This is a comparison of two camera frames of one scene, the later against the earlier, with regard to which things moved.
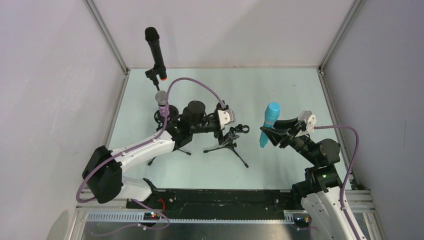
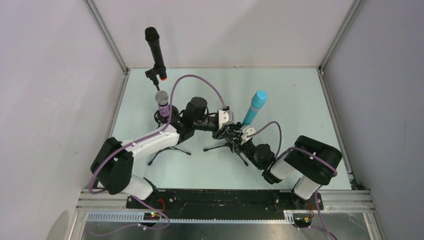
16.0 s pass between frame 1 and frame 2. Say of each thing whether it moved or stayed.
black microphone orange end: stayed
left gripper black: moved
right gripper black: moved
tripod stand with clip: stayed
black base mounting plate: stayed
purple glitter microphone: stayed
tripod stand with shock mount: stayed
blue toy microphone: moved
